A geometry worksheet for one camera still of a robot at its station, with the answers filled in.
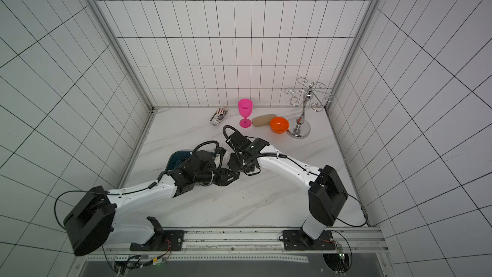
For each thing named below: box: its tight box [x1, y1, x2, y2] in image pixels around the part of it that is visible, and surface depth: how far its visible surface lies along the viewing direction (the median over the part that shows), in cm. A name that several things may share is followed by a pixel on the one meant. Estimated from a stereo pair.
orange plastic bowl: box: [269, 116, 291, 135], surface depth 109 cm
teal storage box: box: [165, 150, 192, 172], surface depth 94 cm
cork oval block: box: [251, 114, 278, 127], surface depth 112 cm
